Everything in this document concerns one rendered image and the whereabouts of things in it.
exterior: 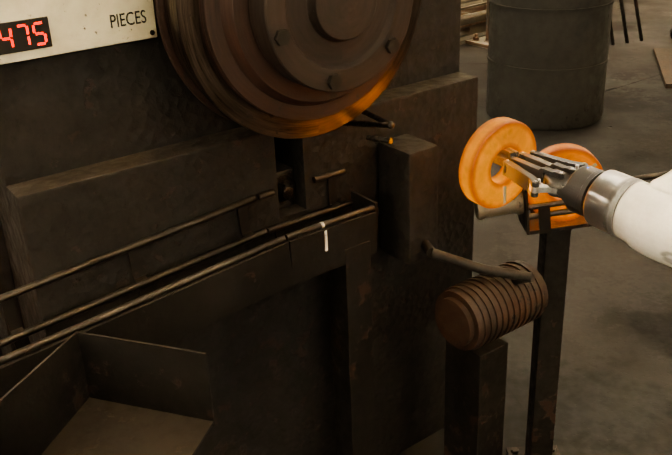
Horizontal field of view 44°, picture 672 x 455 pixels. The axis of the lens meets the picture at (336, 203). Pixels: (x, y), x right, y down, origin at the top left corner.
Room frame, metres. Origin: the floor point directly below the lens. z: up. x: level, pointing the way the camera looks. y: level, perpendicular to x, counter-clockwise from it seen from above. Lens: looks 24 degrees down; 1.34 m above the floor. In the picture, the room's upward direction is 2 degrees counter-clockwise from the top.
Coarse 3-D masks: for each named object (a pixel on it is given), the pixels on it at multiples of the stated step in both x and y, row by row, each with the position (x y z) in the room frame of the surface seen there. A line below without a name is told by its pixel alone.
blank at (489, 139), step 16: (480, 128) 1.29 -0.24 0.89; (496, 128) 1.28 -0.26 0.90; (512, 128) 1.30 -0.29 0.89; (528, 128) 1.32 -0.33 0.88; (480, 144) 1.26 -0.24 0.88; (496, 144) 1.28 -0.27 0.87; (512, 144) 1.30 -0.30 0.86; (528, 144) 1.32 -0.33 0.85; (464, 160) 1.27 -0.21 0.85; (480, 160) 1.26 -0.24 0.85; (464, 176) 1.26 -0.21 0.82; (480, 176) 1.26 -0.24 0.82; (496, 176) 1.32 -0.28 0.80; (464, 192) 1.28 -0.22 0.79; (480, 192) 1.26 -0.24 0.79; (496, 192) 1.29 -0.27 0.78; (512, 192) 1.31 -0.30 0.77
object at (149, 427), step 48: (96, 336) 0.99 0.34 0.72; (48, 384) 0.93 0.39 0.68; (96, 384) 0.99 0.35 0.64; (144, 384) 0.97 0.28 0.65; (192, 384) 0.94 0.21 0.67; (0, 432) 0.84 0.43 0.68; (48, 432) 0.91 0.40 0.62; (96, 432) 0.93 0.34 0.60; (144, 432) 0.92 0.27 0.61; (192, 432) 0.91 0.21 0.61
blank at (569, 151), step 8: (560, 144) 1.51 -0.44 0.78; (568, 144) 1.51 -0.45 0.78; (544, 152) 1.50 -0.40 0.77; (552, 152) 1.48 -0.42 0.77; (560, 152) 1.48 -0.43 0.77; (568, 152) 1.48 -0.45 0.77; (576, 152) 1.48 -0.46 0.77; (584, 152) 1.48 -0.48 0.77; (576, 160) 1.48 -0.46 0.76; (584, 160) 1.48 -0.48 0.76; (592, 160) 1.48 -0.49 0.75; (600, 168) 1.49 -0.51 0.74; (528, 200) 1.48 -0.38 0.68; (536, 200) 1.48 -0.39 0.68; (544, 200) 1.48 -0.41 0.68; (552, 200) 1.48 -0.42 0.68; (552, 208) 1.48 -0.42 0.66; (560, 208) 1.48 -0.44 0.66; (560, 216) 1.48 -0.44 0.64; (568, 216) 1.48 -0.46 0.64; (576, 216) 1.48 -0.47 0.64
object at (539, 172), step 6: (510, 156) 1.26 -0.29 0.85; (516, 162) 1.25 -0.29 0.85; (522, 162) 1.24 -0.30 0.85; (528, 162) 1.24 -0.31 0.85; (528, 168) 1.23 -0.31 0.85; (534, 168) 1.22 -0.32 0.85; (540, 168) 1.21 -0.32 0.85; (546, 168) 1.21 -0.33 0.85; (534, 174) 1.22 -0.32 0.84; (540, 174) 1.21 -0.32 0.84; (552, 174) 1.19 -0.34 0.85; (558, 174) 1.18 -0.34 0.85; (564, 174) 1.18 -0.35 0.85
